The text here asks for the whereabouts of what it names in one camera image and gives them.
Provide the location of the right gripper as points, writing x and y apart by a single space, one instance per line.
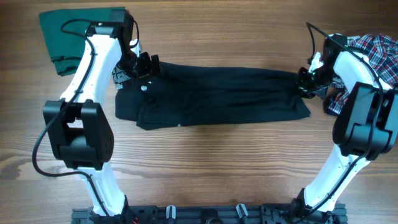
307 81

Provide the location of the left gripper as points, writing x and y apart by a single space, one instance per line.
147 70

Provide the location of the black t-shirt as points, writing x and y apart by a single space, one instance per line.
187 96

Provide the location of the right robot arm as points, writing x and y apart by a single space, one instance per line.
365 128

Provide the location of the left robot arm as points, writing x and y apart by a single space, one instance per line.
76 125

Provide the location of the folded green cloth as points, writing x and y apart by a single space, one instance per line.
66 50

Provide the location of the red plaid shirt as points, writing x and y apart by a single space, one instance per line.
381 51

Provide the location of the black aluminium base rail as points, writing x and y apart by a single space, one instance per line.
265 213

